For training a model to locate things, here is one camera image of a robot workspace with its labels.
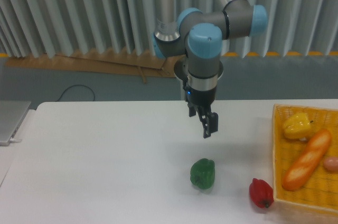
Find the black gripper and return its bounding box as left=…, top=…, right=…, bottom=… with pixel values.
left=185, top=86, right=219, bottom=138

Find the orange baguette bread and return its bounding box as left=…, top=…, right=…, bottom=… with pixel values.
left=282, top=129, right=332, bottom=191

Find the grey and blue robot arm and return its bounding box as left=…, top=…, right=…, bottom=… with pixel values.
left=152, top=0, right=268, bottom=138

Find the yellow wicker basket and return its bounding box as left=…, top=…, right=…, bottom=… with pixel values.
left=273, top=104, right=337, bottom=215

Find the green bell pepper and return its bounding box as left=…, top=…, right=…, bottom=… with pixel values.
left=190, top=158, right=215, bottom=190

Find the brown cardboard sheet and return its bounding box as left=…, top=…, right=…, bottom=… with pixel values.
left=5, top=48, right=180, bottom=83

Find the red bell pepper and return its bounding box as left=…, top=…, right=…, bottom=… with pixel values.
left=249, top=178, right=274, bottom=208

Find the yellow bell pepper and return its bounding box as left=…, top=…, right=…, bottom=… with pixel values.
left=282, top=113, right=313, bottom=139

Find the brown egg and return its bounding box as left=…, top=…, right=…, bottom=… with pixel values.
left=323, top=156, right=338, bottom=172

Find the silver laptop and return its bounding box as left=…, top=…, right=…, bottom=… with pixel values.
left=1, top=100, right=31, bottom=146

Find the grey pleated curtain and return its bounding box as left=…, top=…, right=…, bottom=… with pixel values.
left=1, top=0, right=337, bottom=57

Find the black floor cable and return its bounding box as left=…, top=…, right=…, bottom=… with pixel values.
left=53, top=84, right=96, bottom=102

